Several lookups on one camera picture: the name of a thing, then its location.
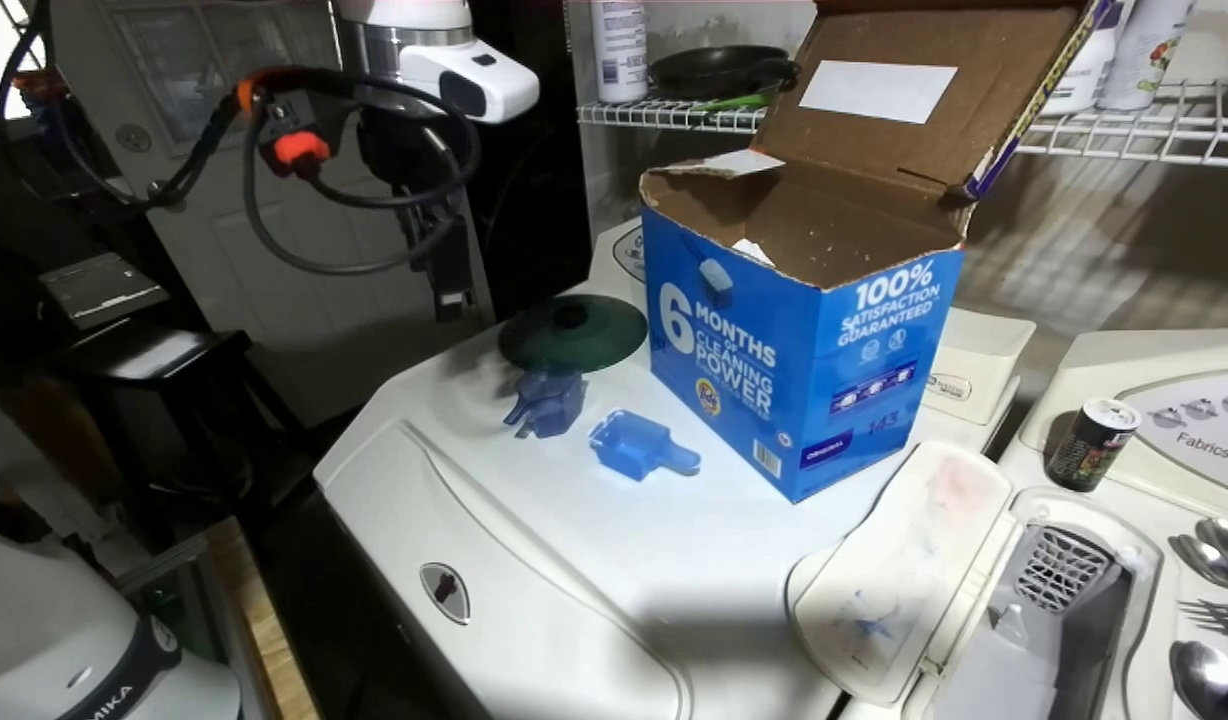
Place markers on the white washing machine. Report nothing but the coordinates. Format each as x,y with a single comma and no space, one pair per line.
573,560

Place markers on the blue cardboard detergent box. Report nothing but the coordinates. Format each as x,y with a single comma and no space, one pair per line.
772,361

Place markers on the dark green round lid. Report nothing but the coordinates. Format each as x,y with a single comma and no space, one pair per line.
573,332

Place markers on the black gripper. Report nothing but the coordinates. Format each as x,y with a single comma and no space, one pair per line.
404,174

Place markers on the black frying pan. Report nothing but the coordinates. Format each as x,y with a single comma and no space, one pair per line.
716,69

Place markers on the white dryer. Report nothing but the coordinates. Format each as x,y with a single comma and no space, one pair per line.
1078,361

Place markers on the white hinged dryer flap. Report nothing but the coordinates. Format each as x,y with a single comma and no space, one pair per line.
905,574

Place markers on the tall white bottle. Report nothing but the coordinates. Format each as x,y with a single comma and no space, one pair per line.
623,52

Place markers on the small dark can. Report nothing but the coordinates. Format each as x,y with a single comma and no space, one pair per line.
1091,445

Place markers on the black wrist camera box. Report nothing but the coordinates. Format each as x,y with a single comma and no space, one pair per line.
278,122

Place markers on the orange camera mount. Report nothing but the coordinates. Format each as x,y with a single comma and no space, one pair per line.
246,93

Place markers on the white flat box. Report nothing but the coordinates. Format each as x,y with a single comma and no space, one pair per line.
986,361

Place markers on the grey flat box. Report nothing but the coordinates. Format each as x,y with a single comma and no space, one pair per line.
96,290

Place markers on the blue plastic scoop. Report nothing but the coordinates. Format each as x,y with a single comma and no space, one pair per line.
632,445
544,406

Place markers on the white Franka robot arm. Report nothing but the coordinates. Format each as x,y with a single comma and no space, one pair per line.
435,61

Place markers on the large metal spoon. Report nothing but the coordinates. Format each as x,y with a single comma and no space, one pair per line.
1207,674

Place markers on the black side table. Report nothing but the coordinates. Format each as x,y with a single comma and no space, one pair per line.
175,403

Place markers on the wooden platform board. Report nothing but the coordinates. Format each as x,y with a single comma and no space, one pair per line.
274,641

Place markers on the grey lint screen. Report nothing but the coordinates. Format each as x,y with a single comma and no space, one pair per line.
1059,574

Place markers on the metal fork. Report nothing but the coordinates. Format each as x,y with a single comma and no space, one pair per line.
1217,617

